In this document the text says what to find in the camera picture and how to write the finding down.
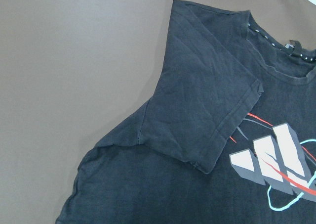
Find black t-shirt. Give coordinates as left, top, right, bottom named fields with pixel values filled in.
left=56, top=0, right=316, bottom=224

